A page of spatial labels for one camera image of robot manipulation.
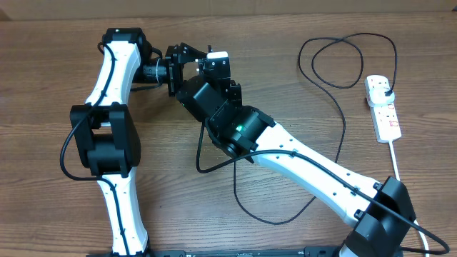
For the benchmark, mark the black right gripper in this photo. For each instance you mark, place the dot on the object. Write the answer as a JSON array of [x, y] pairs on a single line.
[[235, 93]]

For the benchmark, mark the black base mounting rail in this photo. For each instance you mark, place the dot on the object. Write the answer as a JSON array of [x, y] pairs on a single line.
[[309, 251]]

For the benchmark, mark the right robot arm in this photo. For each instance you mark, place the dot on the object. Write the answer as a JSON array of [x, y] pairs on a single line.
[[380, 214]]

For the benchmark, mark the white power strip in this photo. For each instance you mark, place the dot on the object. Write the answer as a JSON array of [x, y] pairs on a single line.
[[384, 118]]

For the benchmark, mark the white USB wall charger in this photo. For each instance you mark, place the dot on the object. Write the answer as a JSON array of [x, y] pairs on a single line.
[[377, 97]]

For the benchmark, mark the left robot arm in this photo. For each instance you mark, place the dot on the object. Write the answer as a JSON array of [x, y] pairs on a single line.
[[105, 135]]

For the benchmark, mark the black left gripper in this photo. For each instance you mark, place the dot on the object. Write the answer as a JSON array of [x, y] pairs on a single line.
[[175, 67]]

